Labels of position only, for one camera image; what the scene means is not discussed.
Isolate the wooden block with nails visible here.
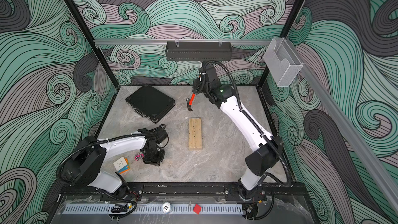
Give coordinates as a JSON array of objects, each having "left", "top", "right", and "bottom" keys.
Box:
[{"left": 188, "top": 118, "right": 202, "bottom": 150}]

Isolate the white slotted cable duct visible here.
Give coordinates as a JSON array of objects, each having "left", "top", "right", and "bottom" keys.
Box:
[{"left": 62, "top": 203, "right": 243, "bottom": 215}]

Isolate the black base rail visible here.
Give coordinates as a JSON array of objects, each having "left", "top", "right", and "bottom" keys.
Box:
[{"left": 58, "top": 181, "right": 308, "bottom": 203}]

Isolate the black wall tray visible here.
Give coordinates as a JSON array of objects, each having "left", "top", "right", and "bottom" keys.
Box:
[{"left": 165, "top": 41, "right": 232, "bottom": 62}]

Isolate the clear mesh wall holder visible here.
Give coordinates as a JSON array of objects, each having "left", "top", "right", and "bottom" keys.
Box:
[{"left": 263, "top": 37, "right": 303, "bottom": 87}]

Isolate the aluminium wall rail right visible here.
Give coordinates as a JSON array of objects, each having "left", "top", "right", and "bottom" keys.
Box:
[{"left": 287, "top": 40, "right": 398, "bottom": 213}]

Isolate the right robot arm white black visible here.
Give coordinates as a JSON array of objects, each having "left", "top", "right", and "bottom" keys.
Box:
[{"left": 187, "top": 60, "right": 292, "bottom": 195}]

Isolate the claw hammer orange black handle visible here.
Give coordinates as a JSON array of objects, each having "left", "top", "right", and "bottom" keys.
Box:
[{"left": 186, "top": 93, "right": 196, "bottom": 112}]

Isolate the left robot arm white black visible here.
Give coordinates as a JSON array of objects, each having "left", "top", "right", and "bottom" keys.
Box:
[{"left": 56, "top": 124, "right": 170, "bottom": 200}]

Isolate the red cube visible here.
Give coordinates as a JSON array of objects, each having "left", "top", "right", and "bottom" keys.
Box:
[{"left": 193, "top": 204, "right": 202, "bottom": 214}]

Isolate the aluminium wall rail back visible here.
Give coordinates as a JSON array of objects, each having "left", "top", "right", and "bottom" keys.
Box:
[{"left": 94, "top": 38, "right": 271, "bottom": 46}]

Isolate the rubiks cube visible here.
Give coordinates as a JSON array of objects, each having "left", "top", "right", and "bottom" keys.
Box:
[{"left": 113, "top": 157, "right": 130, "bottom": 174}]

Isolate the black hard case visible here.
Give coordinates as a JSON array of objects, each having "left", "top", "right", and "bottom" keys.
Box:
[{"left": 125, "top": 85, "right": 175, "bottom": 123}]

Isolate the aluminium wall rail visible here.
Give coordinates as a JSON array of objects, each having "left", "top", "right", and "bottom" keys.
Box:
[
  {"left": 287, "top": 40, "right": 398, "bottom": 213},
  {"left": 94, "top": 38, "right": 271, "bottom": 46}
]

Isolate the white round knob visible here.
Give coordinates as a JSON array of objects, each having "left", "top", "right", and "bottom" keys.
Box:
[{"left": 162, "top": 202, "right": 172, "bottom": 214}]

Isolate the pink toy car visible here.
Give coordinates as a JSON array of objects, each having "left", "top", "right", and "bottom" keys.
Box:
[{"left": 135, "top": 152, "right": 145, "bottom": 161}]

